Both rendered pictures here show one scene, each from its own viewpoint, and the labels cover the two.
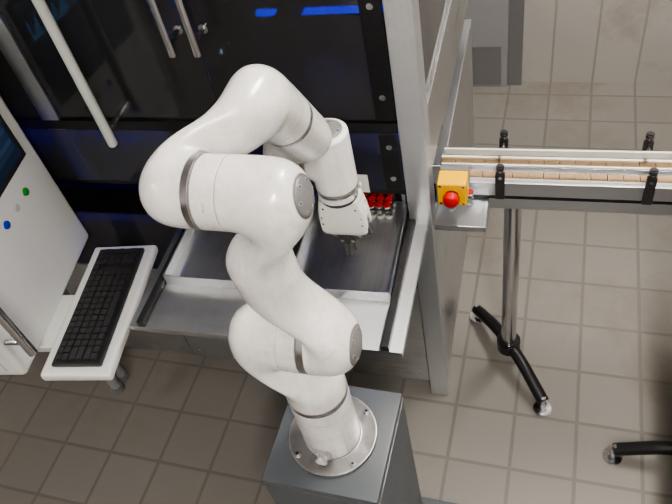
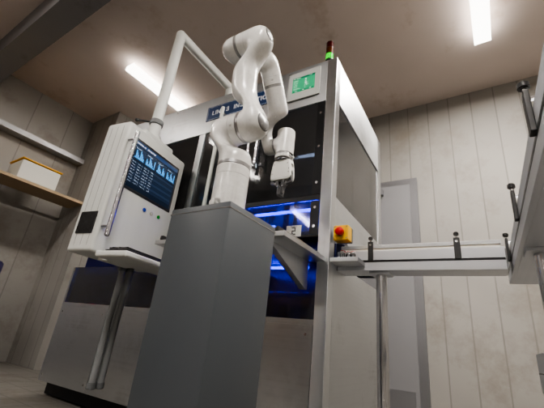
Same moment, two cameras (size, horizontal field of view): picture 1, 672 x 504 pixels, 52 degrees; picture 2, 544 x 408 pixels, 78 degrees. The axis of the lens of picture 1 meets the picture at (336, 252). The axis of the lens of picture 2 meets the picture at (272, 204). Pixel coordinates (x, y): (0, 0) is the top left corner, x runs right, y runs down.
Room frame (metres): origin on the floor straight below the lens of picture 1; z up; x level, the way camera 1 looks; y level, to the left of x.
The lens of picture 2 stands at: (-0.33, -0.22, 0.49)
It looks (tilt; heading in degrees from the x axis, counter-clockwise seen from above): 22 degrees up; 9
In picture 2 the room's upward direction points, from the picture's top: 7 degrees clockwise
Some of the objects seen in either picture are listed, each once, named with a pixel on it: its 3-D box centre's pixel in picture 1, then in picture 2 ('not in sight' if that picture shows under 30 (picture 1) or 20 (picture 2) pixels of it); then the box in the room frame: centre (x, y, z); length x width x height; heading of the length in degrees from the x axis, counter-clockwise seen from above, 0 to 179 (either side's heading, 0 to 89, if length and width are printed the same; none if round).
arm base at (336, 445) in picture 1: (325, 413); (229, 193); (0.72, 0.10, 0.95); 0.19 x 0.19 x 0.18
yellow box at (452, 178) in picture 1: (453, 185); (342, 234); (1.23, -0.32, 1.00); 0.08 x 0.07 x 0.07; 156
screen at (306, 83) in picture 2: not in sight; (303, 84); (1.30, -0.07, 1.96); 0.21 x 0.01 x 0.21; 66
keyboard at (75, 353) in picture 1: (100, 302); (146, 259); (1.30, 0.66, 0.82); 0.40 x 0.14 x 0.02; 164
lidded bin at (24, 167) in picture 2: not in sight; (33, 176); (2.66, 2.95, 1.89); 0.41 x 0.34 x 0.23; 154
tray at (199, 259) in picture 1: (231, 234); not in sight; (1.35, 0.26, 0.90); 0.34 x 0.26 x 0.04; 156
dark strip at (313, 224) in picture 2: (375, 51); (317, 162); (1.26, -0.18, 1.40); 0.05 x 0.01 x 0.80; 66
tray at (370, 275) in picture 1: (351, 242); not in sight; (1.22, -0.05, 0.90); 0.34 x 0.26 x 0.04; 157
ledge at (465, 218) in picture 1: (462, 209); (348, 262); (1.26, -0.35, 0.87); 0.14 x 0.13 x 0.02; 156
